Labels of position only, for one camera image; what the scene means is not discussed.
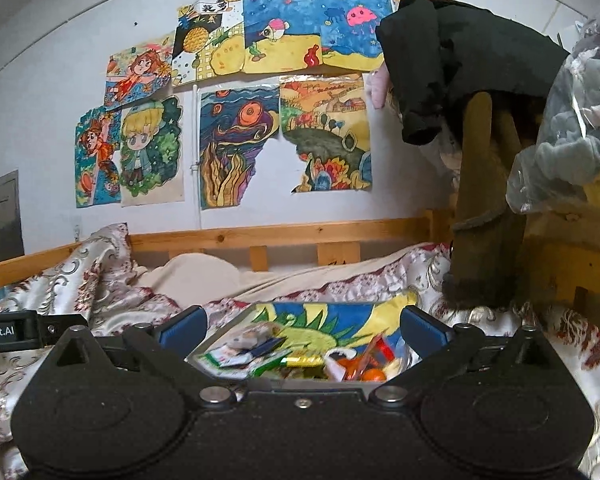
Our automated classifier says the orange tangerine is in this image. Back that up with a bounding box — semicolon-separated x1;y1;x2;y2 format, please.
360;367;387;382

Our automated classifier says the yellow snack packet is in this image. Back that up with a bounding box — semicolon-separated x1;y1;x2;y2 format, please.
280;353;326;368

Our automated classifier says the white green snack packet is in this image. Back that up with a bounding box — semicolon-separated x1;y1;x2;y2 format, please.
195;322;291;379

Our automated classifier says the grey tray with dinosaur drawing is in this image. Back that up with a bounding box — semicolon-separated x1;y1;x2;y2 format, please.
186;292;418;388

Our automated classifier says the orange red snack wrapper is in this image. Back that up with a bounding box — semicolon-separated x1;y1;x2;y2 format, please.
324;334;400;382

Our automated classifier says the cream pillow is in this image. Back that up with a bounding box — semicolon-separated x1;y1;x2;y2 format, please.
134;246;431;307

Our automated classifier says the brown hanging coat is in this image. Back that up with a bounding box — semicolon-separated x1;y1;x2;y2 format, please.
443;92;526;310

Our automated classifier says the floral satin bedspread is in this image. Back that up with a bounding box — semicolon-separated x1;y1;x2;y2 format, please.
0;224;600;479

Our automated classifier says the blond boy drawing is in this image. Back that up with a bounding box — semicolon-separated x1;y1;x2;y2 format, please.
120;96;184;207

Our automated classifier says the orange-haired girl drawing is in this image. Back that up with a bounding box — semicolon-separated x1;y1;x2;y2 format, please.
74;106;121;208

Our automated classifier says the swirly night seaweed drawing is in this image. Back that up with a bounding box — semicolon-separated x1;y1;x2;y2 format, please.
198;84;280;210

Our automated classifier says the yellow landscape drawing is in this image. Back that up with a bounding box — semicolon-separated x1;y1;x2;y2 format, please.
279;74;373;193

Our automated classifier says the clear bag of plush toys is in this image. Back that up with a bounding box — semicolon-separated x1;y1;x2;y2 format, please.
506;10;600;214

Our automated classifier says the anime girl drawing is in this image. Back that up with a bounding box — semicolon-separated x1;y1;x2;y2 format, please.
102;32;175;110

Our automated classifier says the black hanging jacket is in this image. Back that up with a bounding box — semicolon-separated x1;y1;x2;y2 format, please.
376;0;568;146

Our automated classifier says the pineapple drawing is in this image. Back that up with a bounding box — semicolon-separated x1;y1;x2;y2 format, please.
171;0;246;87

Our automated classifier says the blue sea fish drawing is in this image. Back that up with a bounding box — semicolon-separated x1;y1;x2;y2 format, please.
242;0;322;74

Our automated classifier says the pink jellyfish drawing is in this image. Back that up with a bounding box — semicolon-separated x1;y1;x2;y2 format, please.
316;0;392;73

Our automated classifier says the grey wall panel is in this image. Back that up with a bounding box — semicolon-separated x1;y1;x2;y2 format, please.
0;170;24;262

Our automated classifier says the wooden bed frame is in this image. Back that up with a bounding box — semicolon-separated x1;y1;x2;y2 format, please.
0;210;600;334

